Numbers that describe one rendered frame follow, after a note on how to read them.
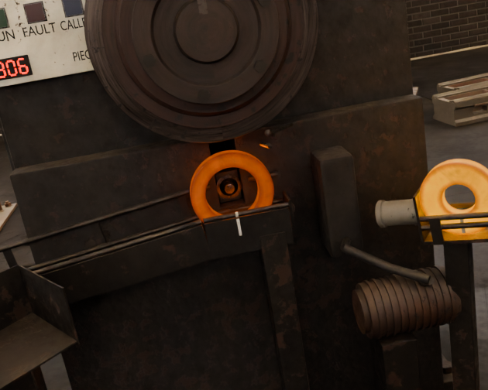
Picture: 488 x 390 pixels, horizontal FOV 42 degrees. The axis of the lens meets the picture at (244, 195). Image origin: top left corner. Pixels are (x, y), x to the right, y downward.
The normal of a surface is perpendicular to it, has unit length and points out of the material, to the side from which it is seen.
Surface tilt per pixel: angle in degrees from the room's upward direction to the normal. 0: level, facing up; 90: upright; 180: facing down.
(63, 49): 90
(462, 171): 90
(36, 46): 90
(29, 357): 5
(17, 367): 5
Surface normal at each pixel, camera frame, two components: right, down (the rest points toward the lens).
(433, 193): -0.46, 0.35
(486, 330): -0.16, -0.94
